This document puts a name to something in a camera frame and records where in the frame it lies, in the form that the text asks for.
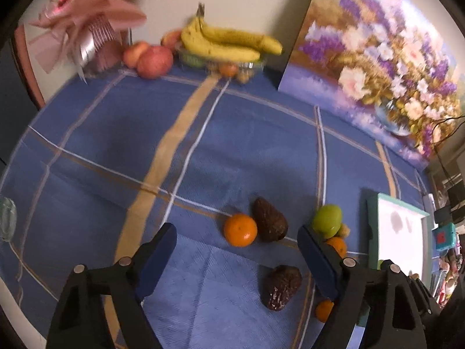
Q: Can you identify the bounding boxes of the orange mandarin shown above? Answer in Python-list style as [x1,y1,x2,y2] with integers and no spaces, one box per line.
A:
[314,299,334,324]

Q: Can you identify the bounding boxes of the orange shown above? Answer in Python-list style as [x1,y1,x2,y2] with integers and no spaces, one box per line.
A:
[325,236,348,259]

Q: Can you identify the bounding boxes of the small tan longan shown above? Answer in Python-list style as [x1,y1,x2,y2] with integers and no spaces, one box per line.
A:
[337,223,351,239]

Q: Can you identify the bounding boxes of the green fruit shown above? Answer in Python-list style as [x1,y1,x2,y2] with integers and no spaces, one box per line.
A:
[311,204,343,240]

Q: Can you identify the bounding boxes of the long dark brown avocado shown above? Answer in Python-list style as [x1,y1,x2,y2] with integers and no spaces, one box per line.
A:
[260,265,303,311]

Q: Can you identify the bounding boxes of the small dark brown avocado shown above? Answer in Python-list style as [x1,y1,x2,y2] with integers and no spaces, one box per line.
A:
[251,197,289,243]

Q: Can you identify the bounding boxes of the small orange tangerine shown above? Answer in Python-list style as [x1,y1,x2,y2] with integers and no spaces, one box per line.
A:
[223,213,258,247]

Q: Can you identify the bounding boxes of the pile of colourful clutter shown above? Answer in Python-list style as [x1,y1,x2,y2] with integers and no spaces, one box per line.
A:
[435,248,464,308]

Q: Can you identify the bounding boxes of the white tray with teal rim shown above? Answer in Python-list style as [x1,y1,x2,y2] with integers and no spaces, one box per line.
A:
[366,193,433,285]

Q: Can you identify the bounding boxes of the teal toy box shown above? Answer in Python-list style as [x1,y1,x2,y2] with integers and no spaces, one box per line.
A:
[432,223,456,251]

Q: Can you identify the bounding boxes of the black power adapter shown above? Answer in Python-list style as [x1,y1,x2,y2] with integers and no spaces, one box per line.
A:
[434,183,464,225]

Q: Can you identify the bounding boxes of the white power strip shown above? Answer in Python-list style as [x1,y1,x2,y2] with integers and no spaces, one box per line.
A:
[423,193,436,223]

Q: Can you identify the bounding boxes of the clear drinking glass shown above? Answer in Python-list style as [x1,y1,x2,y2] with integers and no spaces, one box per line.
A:
[0,195,17,242]

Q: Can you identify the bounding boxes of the blue plaid tablecloth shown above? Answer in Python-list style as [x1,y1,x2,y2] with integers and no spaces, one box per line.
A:
[1,67,430,348]

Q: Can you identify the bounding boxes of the floral still life painting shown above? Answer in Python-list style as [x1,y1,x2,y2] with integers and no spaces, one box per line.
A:
[279,0,464,169]

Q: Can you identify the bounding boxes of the glass fruit bowl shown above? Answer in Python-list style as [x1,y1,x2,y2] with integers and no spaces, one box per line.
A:
[175,42,266,84]

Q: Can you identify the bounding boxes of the red apple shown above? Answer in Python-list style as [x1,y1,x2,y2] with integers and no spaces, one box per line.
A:
[122,41,151,69]
[136,46,174,80]

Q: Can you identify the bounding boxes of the yellow banana bunch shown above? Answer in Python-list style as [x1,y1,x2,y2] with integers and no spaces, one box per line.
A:
[180,2,283,63]

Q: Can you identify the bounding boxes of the pink wrapped flower bouquet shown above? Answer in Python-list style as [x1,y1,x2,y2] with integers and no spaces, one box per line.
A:
[29,0,146,80]

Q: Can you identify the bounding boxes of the black charging cables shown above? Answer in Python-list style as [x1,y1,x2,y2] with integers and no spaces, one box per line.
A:
[429,113,465,190]

